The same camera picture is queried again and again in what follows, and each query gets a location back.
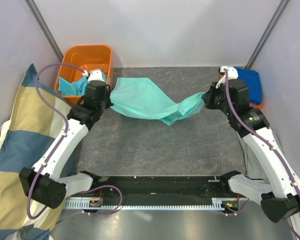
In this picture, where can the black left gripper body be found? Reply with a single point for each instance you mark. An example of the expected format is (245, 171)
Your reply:
(106, 103)

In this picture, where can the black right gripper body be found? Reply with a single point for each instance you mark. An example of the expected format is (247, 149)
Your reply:
(215, 100)

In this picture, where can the mint green t shirt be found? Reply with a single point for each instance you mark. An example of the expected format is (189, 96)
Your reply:
(141, 98)

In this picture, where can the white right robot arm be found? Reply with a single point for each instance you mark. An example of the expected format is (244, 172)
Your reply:
(279, 198)

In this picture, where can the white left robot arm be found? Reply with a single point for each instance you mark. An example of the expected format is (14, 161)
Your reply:
(43, 182)

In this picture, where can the light blue t shirt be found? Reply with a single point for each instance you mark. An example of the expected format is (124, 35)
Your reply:
(76, 88)

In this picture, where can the orange plastic basket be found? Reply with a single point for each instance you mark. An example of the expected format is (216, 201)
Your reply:
(86, 57)

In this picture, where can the folded blue t shirt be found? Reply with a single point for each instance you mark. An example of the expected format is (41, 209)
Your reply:
(253, 82)

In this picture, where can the folded orange t shirt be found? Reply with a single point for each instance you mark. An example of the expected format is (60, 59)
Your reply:
(258, 106)

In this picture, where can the striped blue beige pillow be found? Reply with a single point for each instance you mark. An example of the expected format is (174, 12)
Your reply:
(32, 129)

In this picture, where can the grey cloth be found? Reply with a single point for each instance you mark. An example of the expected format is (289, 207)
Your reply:
(255, 160)

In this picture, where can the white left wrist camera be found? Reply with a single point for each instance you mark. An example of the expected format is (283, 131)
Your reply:
(95, 77)

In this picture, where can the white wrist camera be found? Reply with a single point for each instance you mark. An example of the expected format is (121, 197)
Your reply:
(226, 71)
(95, 77)

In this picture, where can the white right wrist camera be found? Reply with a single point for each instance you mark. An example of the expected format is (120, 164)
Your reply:
(226, 71)

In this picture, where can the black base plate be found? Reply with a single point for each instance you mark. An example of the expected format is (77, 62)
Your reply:
(167, 190)

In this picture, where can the white slotted cable duct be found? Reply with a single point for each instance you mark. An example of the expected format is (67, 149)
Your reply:
(76, 203)

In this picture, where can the left aluminium corner post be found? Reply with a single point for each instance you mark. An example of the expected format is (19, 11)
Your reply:
(36, 13)

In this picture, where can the aluminium corner post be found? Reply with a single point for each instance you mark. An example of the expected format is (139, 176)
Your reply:
(36, 13)
(283, 4)

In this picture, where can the right aluminium corner post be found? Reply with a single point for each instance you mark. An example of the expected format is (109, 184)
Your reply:
(283, 4)

